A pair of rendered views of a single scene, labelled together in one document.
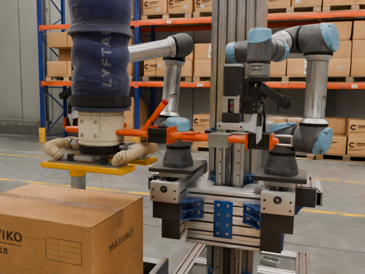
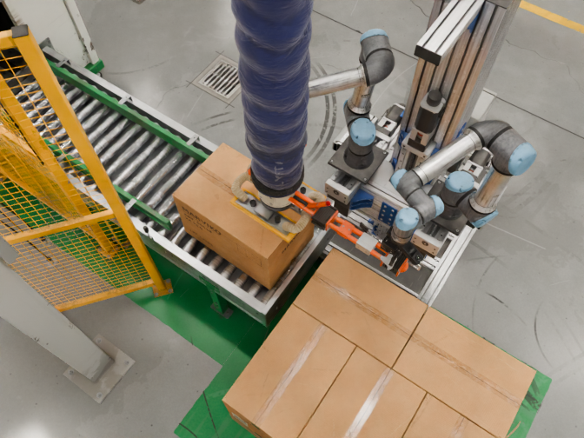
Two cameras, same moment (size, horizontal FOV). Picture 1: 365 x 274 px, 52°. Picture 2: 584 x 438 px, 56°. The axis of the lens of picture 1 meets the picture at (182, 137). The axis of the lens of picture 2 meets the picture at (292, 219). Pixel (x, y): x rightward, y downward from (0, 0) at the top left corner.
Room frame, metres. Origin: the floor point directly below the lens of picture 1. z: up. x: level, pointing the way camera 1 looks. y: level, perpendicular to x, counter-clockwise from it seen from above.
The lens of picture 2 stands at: (0.22, -0.13, 3.28)
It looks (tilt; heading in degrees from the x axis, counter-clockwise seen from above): 61 degrees down; 17
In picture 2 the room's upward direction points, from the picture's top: straight up
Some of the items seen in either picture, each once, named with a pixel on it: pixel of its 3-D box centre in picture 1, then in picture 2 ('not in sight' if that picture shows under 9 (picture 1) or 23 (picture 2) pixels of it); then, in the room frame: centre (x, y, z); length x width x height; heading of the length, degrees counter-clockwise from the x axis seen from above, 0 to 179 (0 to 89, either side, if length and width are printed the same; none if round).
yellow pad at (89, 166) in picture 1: (87, 162); (265, 212); (1.34, 0.34, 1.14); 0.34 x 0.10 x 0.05; 70
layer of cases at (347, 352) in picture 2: not in sight; (375, 394); (0.90, -0.37, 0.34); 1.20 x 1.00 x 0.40; 72
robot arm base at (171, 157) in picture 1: (177, 154); (359, 150); (1.83, 0.02, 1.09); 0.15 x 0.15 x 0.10
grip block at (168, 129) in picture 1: (162, 134); (324, 215); (1.34, 0.07, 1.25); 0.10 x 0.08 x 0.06; 160
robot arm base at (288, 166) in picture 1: (281, 161); (450, 200); (1.68, -0.45, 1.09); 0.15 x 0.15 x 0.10
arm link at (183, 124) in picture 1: (177, 131); (361, 135); (1.84, 0.02, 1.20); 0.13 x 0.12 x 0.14; 25
